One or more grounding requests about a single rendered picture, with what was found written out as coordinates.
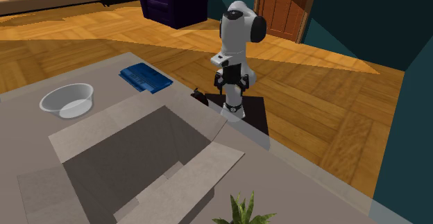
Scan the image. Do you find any small dark brown object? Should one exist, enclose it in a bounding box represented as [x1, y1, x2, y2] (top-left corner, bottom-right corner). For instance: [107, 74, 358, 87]
[189, 87, 210, 107]

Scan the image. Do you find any black robot stand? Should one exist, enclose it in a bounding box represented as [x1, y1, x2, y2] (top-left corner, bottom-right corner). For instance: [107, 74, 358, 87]
[202, 93, 270, 137]

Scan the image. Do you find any blue book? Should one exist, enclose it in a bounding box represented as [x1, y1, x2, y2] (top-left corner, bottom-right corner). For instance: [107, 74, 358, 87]
[118, 62, 174, 95]

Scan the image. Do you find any white bowl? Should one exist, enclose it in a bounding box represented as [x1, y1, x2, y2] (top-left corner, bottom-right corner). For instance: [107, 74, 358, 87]
[39, 83, 95, 120]

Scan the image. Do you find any green plant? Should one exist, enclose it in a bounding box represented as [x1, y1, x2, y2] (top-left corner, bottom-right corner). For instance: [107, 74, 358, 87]
[212, 190, 278, 224]

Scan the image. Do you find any brown wooden door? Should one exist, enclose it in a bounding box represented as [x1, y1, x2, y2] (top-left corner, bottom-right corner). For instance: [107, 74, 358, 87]
[253, 0, 319, 44]

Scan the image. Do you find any dark purple armchair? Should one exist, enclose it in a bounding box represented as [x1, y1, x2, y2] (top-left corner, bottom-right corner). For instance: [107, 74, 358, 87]
[135, 0, 212, 30]

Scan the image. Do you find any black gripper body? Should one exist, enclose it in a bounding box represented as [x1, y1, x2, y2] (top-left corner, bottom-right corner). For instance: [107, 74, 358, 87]
[221, 64, 242, 85]

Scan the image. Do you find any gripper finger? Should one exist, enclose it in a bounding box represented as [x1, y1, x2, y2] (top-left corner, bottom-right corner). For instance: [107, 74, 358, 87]
[213, 72, 225, 95]
[238, 74, 251, 93]

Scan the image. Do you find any open cardboard box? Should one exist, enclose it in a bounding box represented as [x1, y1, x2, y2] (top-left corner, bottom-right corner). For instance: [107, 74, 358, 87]
[17, 92, 246, 224]

